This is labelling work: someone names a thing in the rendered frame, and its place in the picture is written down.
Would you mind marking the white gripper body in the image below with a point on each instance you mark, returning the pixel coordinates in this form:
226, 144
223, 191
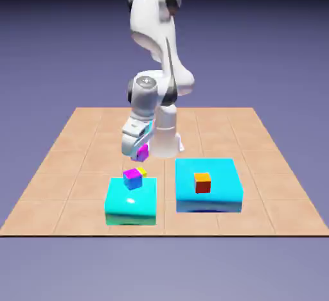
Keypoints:
131, 143

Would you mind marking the small magenta cube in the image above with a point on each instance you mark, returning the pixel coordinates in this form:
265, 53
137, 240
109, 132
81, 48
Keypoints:
142, 153

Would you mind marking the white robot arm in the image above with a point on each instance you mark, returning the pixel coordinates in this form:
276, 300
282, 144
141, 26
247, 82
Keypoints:
154, 36

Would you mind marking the small yellow cube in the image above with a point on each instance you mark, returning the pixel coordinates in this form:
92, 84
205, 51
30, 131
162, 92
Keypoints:
142, 171

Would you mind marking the small blue cube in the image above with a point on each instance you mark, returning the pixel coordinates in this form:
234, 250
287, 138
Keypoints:
133, 179

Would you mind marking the small red cube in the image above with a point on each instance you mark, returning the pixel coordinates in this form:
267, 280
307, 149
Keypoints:
202, 183

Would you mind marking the large cyan box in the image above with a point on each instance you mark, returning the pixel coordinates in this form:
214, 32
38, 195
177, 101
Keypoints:
130, 203

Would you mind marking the large blue box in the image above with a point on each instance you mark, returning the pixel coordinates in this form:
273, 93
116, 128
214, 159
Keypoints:
208, 188

